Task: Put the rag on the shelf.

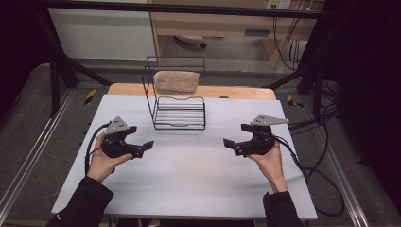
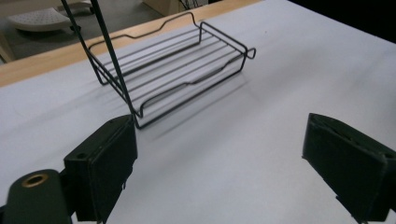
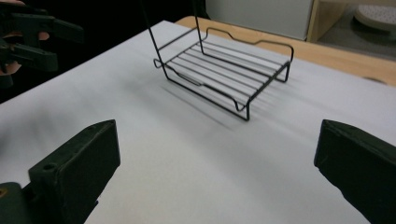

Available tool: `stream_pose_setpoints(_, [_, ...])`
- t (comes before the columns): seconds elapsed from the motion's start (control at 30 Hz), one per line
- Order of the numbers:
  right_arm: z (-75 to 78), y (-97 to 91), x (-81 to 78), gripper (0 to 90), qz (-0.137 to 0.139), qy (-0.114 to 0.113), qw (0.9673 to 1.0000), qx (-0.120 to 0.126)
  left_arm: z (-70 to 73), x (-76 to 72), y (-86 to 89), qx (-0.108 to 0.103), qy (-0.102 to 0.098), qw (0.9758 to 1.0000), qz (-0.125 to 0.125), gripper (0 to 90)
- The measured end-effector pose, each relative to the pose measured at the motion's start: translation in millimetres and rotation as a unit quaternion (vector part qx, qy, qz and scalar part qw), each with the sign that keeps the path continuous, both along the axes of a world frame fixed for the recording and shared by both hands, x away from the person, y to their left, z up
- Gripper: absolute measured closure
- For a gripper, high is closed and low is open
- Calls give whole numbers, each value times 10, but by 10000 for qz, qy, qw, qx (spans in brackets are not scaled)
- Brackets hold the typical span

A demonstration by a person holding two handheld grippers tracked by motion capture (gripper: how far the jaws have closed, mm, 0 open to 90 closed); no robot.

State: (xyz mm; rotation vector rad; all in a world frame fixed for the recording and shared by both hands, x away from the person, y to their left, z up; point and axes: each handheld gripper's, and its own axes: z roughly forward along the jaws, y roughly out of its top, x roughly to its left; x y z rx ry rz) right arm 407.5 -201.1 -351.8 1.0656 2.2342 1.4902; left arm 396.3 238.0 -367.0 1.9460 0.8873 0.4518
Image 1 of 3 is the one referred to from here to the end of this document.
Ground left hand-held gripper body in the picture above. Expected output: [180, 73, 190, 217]
[100, 116, 135, 159]

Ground hanging black cables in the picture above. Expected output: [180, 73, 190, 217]
[271, 15, 305, 72]

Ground black metal frame bar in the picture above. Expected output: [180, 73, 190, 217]
[31, 0, 335, 20]

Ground left hand-held gripper black cable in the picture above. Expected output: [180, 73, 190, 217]
[83, 122, 112, 176]

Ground person's left hand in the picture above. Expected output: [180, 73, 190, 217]
[86, 133, 133, 184]

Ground office chair base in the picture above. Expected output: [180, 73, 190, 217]
[174, 34, 208, 49]

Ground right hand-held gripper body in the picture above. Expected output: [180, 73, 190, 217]
[248, 114, 289, 156]

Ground black floor cables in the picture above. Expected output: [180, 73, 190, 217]
[287, 79, 340, 132]

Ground person's right hand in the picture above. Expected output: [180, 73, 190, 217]
[248, 139, 288, 194]

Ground white wall power outlet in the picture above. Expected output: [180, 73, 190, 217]
[266, 0, 293, 10]

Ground white cabinet panel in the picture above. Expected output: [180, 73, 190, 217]
[46, 7, 158, 61]

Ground hand-held gripper black cable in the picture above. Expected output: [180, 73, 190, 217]
[273, 135, 346, 218]
[83, 122, 112, 176]

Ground right hand-held gripper black cable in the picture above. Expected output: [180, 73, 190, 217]
[273, 135, 346, 218]

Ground aluminium floor rail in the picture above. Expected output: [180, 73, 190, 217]
[314, 135, 371, 227]
[0, 89, 78, 218]

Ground black metal stand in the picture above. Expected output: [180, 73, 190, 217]
[32, 9, 112, 118]
[267, 18, 330, 125]

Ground wooden table board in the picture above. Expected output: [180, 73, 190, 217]
[107, 82, 278, 101]

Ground yellow black striped tape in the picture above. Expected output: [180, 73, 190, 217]
[286, 94, 305, 109]
[82, 88, 98, 107]

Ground black wire rack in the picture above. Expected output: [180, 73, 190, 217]
[141, 56, 207, 131]

